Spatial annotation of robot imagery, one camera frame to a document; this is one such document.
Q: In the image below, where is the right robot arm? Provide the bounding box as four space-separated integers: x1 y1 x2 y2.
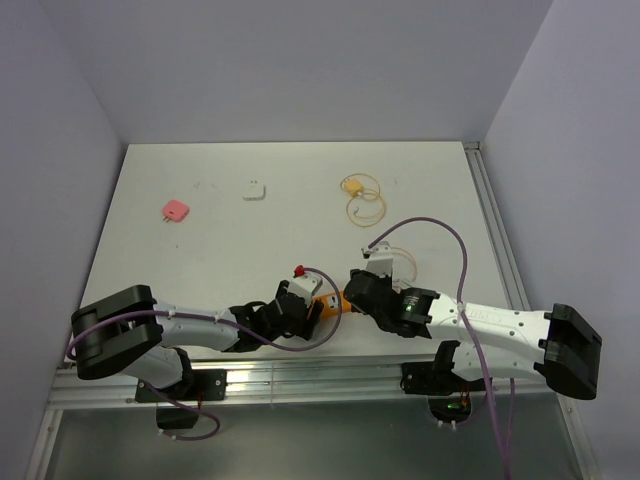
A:
344 270 602 400

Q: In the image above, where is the yellow cable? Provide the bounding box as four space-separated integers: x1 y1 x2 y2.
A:
340 173 387 230

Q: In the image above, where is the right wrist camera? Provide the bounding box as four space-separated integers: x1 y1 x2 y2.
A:
362 241 394 278

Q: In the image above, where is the yellow plug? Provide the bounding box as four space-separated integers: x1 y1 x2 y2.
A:
342 178 365 198

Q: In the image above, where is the aluminium rail frame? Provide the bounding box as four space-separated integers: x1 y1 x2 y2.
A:
24 140 601 480

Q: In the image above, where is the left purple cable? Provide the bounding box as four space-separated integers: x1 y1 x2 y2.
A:
65 265 343 441

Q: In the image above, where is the white square charger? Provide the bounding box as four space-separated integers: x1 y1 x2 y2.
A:
242 180 266 201

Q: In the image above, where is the pink square charger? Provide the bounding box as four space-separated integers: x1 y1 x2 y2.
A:
161 199 190 223

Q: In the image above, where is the pink cable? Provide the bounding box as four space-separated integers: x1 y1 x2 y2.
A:
389 245 419 291

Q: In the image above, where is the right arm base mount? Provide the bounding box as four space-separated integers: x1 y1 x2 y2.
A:
400 340 486 430

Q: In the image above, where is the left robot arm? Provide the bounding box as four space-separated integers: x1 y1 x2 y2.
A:
66 274 323 399

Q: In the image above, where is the orange power strip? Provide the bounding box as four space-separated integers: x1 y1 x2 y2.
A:
314 290 353 320

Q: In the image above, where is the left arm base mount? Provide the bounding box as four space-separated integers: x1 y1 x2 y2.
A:
134 369 227 441

